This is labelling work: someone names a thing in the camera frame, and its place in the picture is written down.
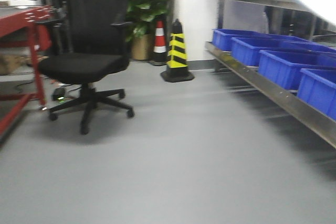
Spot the black power adapter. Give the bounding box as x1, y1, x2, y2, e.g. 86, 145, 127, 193
51, 87, 66, 101

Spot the blue plastic bin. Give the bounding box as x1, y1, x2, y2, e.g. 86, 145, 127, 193
297, 68, 335, 120
212, 28, 310, 51
258, 50, 335, 90
231, 37, 335, 66

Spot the stainless steel shelf rack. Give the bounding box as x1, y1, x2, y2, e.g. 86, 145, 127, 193
205, 0, 335, 147

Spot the red metal workbench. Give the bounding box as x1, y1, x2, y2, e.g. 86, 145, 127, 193
0, 6, 57, 141

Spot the orange white traffic cone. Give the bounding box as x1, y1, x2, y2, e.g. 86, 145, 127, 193
150, 20, 167, 66

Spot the green potted plant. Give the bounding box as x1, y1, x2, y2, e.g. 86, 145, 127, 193
126, 0, 171, 61

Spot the black yellow traffic cone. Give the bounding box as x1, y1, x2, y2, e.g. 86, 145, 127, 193
160, 19, 194, 83

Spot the black office chair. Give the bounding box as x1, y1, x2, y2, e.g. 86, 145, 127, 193
38, 0, 134, 135

